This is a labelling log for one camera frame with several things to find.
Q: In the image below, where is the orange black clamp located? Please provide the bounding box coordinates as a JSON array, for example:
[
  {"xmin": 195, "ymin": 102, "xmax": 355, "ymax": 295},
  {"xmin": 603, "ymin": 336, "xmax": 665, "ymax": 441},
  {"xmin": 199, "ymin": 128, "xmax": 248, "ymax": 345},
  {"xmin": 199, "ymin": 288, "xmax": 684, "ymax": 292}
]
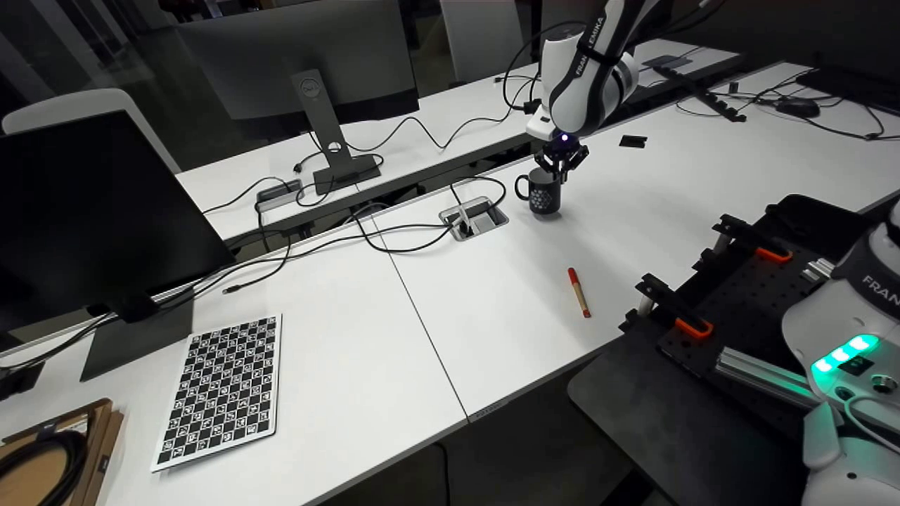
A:
[
  {"xmin": 715, "ymin": 213, "xmax": 793, "ymax": 265},
  {"xmin": 635, "ymin": 272, "xmax": 715, "ymax": 340}
]

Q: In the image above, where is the white office chair back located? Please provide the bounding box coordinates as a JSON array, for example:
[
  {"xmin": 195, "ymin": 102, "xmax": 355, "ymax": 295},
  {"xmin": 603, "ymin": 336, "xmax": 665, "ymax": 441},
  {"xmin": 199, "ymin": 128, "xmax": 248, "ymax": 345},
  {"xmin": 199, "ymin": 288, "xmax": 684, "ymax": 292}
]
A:
[{"xmin": 438, "ymin": 0, "xmax": 524, "ymax": 81}]

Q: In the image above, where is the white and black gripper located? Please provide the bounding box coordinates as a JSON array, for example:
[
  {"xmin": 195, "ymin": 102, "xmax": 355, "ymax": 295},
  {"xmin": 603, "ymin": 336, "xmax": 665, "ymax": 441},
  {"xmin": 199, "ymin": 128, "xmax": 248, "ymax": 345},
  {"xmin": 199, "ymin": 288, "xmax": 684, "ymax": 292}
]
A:
[{"xmin": 527, "ymin": 115, "xmax": 589, "ymax": 187}]

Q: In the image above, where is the red marker pen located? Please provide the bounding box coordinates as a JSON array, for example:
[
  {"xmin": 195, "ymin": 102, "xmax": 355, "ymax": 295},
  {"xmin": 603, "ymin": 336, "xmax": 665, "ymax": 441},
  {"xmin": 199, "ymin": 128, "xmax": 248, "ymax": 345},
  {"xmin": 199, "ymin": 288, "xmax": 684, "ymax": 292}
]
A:
[{"xmin": 565, "ymin": 268, "xmax": 594, "ymax": 317}]

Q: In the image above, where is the black cable on desk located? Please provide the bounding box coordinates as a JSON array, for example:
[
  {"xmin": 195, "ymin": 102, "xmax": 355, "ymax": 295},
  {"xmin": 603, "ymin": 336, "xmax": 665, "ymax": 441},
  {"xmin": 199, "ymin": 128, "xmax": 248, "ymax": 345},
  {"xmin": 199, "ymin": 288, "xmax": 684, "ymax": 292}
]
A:
[{"xmin": 219, "ymin": 36, "xmax": 565, "ymax": 295}]

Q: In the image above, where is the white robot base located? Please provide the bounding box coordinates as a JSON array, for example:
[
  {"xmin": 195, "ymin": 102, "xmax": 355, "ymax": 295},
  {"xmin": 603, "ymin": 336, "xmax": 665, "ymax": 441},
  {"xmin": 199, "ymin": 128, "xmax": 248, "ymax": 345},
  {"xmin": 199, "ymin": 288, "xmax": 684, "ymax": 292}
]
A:
[{"xmin": 783, "ymin": 206, "xmax": 900, "ymax": 506}]

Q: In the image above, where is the black device far right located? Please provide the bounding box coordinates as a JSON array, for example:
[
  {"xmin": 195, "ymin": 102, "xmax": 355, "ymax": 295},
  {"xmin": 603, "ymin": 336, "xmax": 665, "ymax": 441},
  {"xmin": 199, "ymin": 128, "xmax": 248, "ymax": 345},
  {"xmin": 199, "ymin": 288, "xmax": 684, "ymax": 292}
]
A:
[{"xmin": 776, "ymin": 97, "xmax": 822, "ymax": 118}]

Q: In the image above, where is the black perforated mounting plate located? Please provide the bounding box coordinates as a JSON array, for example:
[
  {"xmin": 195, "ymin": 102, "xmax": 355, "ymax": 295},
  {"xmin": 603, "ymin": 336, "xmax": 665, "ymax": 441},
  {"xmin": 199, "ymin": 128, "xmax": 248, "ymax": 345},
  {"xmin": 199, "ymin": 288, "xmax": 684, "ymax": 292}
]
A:
[{"xmin": 622, "ymin": 195, "xmax": 871, "ymax": 404}]

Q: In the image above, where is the table cable outlet box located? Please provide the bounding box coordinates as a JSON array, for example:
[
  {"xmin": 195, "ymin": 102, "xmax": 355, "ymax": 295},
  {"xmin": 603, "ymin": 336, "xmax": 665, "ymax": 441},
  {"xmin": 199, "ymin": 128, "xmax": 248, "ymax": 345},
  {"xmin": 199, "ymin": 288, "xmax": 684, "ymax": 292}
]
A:
[{"xmin": 438, "ymin": 196, "xmax": 507, "ymax": 243}]

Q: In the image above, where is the grey monitor at back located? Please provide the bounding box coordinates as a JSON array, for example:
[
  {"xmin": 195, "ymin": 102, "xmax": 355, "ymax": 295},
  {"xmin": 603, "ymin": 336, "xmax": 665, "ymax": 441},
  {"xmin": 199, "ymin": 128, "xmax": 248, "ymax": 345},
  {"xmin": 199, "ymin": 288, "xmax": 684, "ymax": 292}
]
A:
[{"xmin": 178, "ymin": 0, "xmax": 419, "ymax": 195}]

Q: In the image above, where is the black mug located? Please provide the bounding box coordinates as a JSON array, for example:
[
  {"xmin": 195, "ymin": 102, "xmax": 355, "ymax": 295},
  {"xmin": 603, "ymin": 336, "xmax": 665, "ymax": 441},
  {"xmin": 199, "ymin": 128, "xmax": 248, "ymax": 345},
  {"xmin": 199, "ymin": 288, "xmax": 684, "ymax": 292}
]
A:
[{"xmin": 514, "ymin": 168, "xmax": 561, "ymax": 217}]

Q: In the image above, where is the small black flat square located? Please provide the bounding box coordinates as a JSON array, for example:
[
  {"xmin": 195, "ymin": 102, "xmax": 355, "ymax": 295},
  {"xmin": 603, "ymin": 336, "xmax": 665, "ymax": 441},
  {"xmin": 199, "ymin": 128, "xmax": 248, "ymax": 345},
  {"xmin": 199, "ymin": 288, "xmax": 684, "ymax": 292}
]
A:
[{"xmin": 620, "ymin": 135, "xmax": 646, "ymax": 149}]

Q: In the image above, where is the orange black clamp rear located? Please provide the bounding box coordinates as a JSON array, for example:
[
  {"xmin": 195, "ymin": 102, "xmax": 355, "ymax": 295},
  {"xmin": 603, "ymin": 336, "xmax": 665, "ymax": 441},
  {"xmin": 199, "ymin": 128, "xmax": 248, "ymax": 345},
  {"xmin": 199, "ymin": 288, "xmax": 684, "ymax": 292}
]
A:
[{"xmin": 715, "ymin": 213, "xmax": 793, "ymax": 265}]

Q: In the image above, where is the black monitor on left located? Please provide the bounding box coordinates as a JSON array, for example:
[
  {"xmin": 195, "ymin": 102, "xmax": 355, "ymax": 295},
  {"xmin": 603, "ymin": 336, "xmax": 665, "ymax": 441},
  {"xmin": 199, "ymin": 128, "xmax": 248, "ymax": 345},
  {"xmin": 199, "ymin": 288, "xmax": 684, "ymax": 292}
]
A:
[{"xmin": 0, "ymin": 88, "xmax": 232, "ymax": 379}]

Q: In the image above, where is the orange black clamp front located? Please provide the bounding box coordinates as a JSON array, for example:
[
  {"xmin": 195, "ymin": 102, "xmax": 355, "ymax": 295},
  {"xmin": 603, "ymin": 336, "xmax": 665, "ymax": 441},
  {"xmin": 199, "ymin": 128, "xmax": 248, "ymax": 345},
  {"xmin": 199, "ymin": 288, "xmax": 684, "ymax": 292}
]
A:
[{"xmin": 635, "ymin": 272, "xmax": 715, "ymax": 340}]

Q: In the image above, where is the checkerboard calibration sheet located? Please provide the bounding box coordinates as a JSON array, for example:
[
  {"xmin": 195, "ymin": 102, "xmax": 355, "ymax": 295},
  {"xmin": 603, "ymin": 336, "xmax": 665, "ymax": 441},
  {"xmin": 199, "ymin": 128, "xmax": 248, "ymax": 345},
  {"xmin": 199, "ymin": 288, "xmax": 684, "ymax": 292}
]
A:
[{"xmin": 153, "ymin": 314, "xmax": 281, "ymax": 472}]

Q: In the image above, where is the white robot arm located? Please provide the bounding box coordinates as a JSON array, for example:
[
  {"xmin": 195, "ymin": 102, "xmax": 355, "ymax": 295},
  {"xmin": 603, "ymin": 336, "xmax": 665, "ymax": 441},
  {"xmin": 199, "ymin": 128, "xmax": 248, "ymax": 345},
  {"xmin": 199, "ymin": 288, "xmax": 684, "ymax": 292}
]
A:
[{"xmin": 527, "ymin": 0, "xmax": 662, "ymax": 184}]

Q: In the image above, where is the wooden board with black cable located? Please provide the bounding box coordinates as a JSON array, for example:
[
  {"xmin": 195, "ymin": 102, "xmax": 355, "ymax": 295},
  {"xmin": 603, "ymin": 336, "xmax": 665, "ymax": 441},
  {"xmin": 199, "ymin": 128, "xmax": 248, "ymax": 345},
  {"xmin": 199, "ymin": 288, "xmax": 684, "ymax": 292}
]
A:
[{"xmin": 0, "ymin": 399, "xmax": 125, "ymax": 506}]

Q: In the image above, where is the small black adapter box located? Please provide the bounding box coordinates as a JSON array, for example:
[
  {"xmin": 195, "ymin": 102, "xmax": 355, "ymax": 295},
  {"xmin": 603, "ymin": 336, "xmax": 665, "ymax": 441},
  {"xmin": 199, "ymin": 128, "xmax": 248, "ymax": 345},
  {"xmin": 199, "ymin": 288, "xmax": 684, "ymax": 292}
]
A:
[{"xmin": 257, "ymin": 180, "xmax": 302, "ymax": 210}]

